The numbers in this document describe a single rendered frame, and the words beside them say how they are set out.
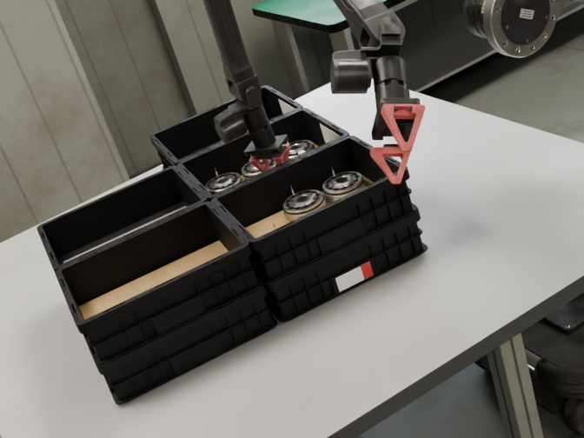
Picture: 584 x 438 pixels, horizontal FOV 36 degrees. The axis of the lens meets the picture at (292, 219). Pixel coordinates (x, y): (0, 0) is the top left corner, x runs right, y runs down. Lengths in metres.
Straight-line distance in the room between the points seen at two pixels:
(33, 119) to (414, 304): 2.21
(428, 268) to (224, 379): 0.53
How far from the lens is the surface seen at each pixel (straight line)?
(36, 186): 3.90
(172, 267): 2.20
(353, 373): 1.87
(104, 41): 4.71
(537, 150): 2.52
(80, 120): 3.88
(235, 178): 2.45
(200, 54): 4.78
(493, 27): 2.14
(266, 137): 2.27
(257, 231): 2.21
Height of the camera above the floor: 1.84
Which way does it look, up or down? 27 degrees down
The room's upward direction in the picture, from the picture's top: 19 degrees counter-clockwise
